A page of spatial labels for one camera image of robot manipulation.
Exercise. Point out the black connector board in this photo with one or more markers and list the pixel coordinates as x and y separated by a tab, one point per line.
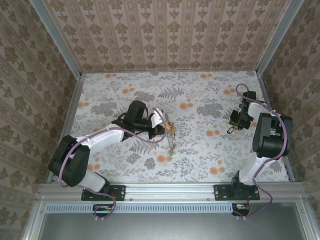
102	210
241	208

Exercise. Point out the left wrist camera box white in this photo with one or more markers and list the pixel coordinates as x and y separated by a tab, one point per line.
158	118

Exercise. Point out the metal disc with key rings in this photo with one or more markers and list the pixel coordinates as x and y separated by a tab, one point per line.
172	140

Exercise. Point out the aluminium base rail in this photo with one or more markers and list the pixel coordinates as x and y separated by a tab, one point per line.
170	191

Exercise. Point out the aluminium frame post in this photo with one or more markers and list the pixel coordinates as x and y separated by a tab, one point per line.
55	37
277	40

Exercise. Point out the black key tag with key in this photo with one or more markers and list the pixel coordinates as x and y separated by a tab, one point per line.
230	129

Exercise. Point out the steel sheet panel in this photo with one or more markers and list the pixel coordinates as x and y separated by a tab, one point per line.
175	227

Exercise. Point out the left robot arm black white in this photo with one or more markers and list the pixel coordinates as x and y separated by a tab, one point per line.
70	162

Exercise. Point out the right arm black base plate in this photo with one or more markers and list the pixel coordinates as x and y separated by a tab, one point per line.
222	192

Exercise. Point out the aluminium side rail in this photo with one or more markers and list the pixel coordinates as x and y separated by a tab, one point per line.
271	100
72	110

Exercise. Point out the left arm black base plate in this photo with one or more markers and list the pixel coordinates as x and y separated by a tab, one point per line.
117	192

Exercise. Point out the floral patterned table cover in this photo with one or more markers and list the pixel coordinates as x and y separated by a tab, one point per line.
200	160

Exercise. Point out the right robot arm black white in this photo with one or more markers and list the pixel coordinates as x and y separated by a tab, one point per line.
271	140

